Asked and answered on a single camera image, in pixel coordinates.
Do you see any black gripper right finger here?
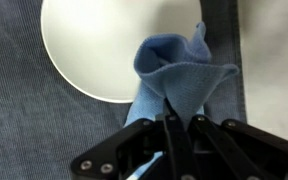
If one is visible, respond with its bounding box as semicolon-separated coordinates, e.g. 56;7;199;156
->
187;114;288;180

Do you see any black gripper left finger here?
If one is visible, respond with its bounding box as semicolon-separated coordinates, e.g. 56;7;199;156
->
70;114;202;180

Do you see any blue cloth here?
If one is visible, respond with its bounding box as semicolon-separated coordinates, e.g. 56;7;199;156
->
123;21;241;180

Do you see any white plate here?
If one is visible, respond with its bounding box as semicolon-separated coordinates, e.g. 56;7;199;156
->
40;0;203;104

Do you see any dark blue placemat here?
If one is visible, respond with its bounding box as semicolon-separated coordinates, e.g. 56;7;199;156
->
0;0;248;180

